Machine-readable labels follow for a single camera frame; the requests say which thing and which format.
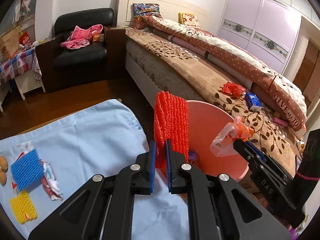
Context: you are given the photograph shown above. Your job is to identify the orange plastic bag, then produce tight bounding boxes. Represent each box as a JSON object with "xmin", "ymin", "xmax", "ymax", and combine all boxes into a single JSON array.
[{"xmin": 210, "ymin": 117, "xmax": 255, "ymax": 157}]

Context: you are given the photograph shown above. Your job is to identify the white bed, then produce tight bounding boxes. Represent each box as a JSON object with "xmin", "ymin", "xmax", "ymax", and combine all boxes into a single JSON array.
[{"xmin": 117, "ymin": 0, "xmax": 309, "ymax": 180}]

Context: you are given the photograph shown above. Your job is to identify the lilac sliding wardrobe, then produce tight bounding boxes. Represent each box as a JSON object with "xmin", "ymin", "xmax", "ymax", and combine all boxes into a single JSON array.
[{"xmin": 216, "ymin": 0, "xmax": 303, "ymax": 75}]

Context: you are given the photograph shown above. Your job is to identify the yellow foam net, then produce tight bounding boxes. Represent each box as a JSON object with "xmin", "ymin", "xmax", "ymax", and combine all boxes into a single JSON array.
[{"xmin": 9, "ymin": 190, "xmax": 38, "ymax": 224}]

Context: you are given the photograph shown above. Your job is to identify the brown paper bag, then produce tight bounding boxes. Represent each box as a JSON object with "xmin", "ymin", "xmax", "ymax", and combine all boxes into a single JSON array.
[{"xmin": 0, "ymin": 27, "xmax": 22, "ymax": 55}]

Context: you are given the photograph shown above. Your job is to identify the pink plastic bucket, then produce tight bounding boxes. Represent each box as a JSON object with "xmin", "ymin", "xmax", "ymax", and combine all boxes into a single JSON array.
[{"xmin": 160, "ymin": 100, "xmax": 249, "ymax": 183}]

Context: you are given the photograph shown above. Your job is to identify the pink clothing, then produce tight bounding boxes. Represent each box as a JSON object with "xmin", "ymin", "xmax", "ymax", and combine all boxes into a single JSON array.
[{"xmin": 60, "ymin": 24, "xmax": 104, "ymax": 50}]

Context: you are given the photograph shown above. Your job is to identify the yellow floral pillow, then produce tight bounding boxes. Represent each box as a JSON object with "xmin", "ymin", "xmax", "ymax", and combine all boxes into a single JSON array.
[{"xmin": 178, "ymin": 12, "xmax": 201, "ymax": 29}]

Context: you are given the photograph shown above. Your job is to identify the brown floral blanket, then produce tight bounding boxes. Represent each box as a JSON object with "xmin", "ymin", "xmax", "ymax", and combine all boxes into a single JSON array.
[{"xmin": 125, "ymin": 27, "xmax": 304, "ymax": 160}]

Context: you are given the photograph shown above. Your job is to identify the light blue cloth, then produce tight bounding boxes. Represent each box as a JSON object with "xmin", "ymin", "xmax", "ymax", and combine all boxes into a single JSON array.
[{"xmin": 0, "ymin": 99, "xmax": 193, "ymax": 240}]

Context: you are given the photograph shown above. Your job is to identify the wooden door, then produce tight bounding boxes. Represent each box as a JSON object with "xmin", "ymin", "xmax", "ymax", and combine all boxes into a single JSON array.
[{"xmin": 292, "ymin": 25, "xmax": 320, "ymax": 100}]

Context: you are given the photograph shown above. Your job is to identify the dotted pink-white quilt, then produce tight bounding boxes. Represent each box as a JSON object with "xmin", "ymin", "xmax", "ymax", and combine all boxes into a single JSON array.
[{"xmin": 142, "ymin": 15, "xmax": 308, "ymax": 132}]

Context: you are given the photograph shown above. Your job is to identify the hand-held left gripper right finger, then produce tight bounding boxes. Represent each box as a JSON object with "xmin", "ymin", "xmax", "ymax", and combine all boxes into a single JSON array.
[{"xmin": 166, "ymin": 139, "xmax": 292, "ymax": 240}]

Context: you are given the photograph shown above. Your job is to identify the hanging white clothes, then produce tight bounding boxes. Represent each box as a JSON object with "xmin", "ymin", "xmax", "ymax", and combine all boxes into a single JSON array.
[{"xmin": 14, "ymin": 0, "xmax": 31, "ymax": 23}]

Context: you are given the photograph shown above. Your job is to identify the blue foam net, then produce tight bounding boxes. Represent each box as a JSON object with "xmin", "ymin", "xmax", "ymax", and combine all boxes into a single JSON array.
[{"xmin": 10, "ymin": 149, "xmax": 45, "ymax": 190}]

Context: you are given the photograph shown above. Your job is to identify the red snack packet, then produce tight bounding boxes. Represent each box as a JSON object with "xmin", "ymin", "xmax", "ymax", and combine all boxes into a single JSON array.
[{"xmin": 222, "ymin": 82, "xmax": 245, "ymax": 99}]

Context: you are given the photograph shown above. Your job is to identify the large window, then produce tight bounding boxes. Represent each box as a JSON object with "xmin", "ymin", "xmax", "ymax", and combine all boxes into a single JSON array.
[{"xmin": 0, "ymin": 0, "xmax": 38, "ymax": 38}]

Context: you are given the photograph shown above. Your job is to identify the cartoon print pillow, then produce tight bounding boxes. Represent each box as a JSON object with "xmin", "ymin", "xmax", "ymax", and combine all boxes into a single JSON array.
[{"xmin": 132, "ymin": 3, "xmax": 160, "ymax": 29}]

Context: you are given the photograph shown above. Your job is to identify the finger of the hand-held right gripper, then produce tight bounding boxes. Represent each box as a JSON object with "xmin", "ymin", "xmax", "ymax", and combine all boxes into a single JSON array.
[
  {"xmin": 234, "ymin": 139, "xmax": 270, "ymax": 170},
  {"xmin": 246, "ymin": 141, "xmax": 267, "ymax": 159}
]

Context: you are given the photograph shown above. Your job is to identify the blue tissue pack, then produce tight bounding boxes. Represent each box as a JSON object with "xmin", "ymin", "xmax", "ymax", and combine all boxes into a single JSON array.
[{"xmin": 244, "ymin": 92, "xmax": 262, "ymax": 112}]

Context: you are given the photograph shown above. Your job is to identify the black leather armchair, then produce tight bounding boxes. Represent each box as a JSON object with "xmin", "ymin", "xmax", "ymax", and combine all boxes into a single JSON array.
[{"xmin": 35, "ymin": 7, "xmax": 125, "ymax": 93}]

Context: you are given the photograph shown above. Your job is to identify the small crumpled red-white wrapper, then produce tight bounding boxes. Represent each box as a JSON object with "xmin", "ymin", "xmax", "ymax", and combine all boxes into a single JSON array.
[{"xmin": 41, "ymin": 161, "xmax": 63, "ymax": 201}]

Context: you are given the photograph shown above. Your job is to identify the red foam net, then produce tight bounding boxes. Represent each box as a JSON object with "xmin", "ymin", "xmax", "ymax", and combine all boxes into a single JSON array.
[{"xmin": 154, "ymin": 91, "xmax": 190, "ymax": 169}]

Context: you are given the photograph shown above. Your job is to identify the clear red-print snack packet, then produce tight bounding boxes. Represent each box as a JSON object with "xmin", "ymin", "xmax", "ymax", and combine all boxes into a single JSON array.
[{"xmin": 12, "ymin": 141, "xmax": 34, "ymax": 195}]

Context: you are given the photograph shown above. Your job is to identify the red bag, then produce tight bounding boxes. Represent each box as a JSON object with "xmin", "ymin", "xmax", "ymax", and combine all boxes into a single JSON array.
[{"xmin": 19, "ymin": 31, "xmax": 33, "ymax": 47}]

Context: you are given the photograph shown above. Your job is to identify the white table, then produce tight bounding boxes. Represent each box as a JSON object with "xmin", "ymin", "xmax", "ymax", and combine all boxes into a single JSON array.
[{"xmin": 0, "ymin": 67, "xmax": 45, "ymax": 105}]

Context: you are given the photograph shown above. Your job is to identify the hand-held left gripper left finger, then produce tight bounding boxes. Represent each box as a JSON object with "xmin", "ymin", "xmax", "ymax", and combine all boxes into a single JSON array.
[{"xmin": 28, "ymin": 140, "xmax": 157, "ymax": 240}]

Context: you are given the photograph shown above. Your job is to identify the small pink object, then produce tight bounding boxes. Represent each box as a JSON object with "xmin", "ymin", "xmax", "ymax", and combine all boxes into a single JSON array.
[{"xmin": 272, "ymin": 117, "xmax": 288, "ymax": 127}]

